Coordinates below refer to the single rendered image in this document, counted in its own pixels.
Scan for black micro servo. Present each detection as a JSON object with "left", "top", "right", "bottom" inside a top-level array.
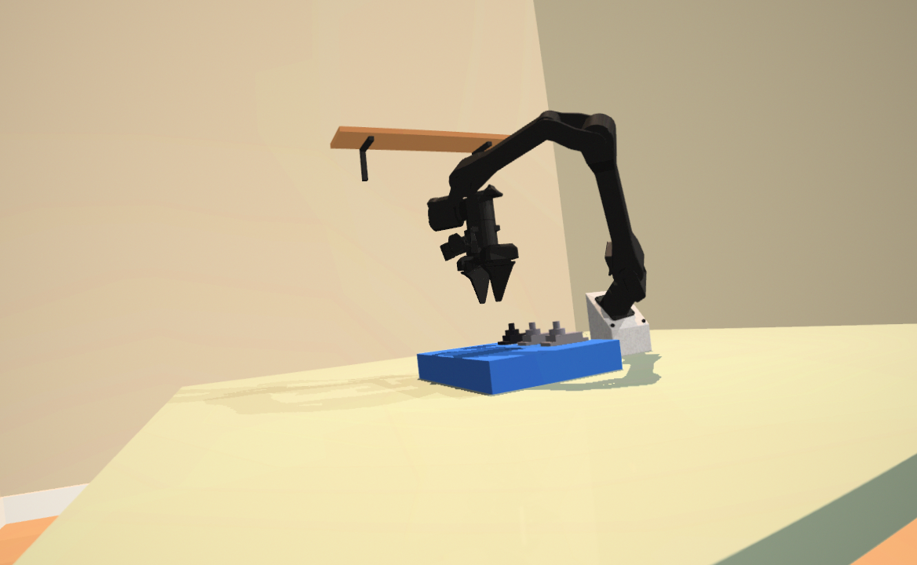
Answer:
[{"left": 498, "top": 323, "right": 526, "bottom": 345}]

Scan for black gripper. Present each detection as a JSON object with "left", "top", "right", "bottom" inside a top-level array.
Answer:
[{"left": 457, "top": 220, "right": 519, "bottom": 304}]

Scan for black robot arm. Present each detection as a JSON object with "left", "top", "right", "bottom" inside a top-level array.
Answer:
[{"left": 426, "top": 111, "right": 646, "bottom": 320}]

